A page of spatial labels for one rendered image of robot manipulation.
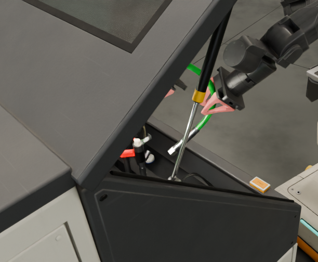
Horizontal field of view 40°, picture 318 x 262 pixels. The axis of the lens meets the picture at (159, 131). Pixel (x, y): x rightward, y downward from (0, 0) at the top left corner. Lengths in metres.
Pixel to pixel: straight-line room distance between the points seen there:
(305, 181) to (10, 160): 1.81
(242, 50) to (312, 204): 1.35
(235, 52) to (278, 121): 2.17
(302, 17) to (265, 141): 1.98
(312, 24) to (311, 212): 1.30
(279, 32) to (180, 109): 2.30
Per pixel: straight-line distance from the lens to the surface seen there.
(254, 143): 2.88
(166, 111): 3.20
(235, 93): 1.00
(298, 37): 0.95
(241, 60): 0.91
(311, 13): 0.98
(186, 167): 1.48
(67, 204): 0.60
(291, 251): 1.36
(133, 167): 1.32
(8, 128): 0.67
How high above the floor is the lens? 1.86
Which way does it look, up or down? 38 degrees down
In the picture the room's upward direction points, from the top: 8 degrees counter-clockwise
